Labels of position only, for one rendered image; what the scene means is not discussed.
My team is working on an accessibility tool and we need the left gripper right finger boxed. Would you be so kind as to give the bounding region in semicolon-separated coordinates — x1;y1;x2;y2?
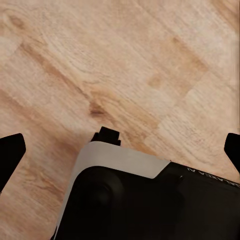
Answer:
224;132;240;173

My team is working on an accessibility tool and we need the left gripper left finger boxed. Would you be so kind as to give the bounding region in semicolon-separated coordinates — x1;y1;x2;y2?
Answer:
0;133;26;193

